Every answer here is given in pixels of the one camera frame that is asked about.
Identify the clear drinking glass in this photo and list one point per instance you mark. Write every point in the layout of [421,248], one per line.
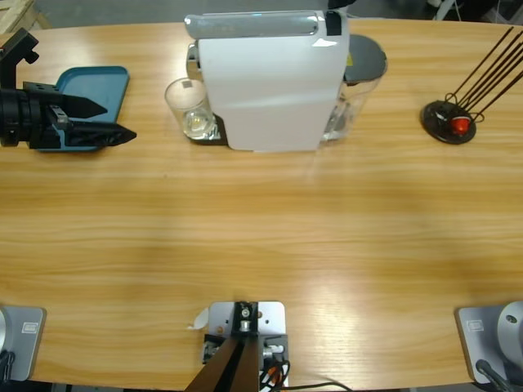
[190,118]

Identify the dark object at right edge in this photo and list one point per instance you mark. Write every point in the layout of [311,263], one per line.
[271,318]

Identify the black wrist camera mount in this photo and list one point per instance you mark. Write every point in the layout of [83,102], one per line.
[16,53]

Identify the white capsule coffee machine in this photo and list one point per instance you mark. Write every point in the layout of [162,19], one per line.
[265,90]

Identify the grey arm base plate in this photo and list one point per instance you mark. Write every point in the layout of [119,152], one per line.
[24,339]
[478,339]

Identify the red coffee capsule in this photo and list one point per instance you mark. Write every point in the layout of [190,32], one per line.
[460,126]

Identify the black capsule holder with rods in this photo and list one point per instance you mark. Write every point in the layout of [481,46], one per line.
[439,122]

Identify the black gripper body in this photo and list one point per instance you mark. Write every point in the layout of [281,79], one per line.
[20,118]

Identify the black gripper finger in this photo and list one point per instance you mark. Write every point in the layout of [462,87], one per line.
[73,107]
[102,135]
[341,3]

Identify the wooden pallet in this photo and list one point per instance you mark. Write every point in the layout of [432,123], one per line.
[16,14]

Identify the dark camera post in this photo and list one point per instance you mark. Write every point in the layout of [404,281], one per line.
[237,363]

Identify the grey coffee machine lever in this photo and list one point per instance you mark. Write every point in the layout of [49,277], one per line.
[245,26]

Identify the teal plastic tray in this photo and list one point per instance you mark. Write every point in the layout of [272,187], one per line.
[106,85]

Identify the white tape piece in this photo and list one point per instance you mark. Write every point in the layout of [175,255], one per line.
[200,319]

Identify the white metal chair frame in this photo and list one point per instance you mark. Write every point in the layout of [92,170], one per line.
[445,10]

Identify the clear water tank grey lid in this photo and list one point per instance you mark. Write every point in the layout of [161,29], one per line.
[363,57]

